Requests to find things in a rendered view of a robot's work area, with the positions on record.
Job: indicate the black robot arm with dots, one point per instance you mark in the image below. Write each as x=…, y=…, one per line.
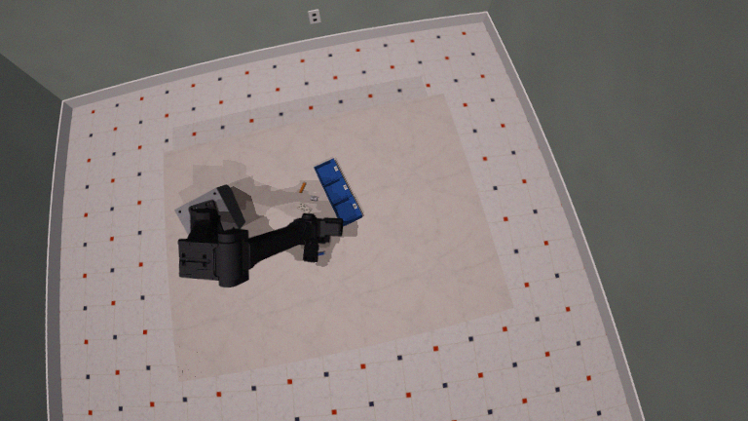
x=229, y=255

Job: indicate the dark blue rack of bins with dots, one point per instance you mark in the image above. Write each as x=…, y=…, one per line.
x=338, y=192

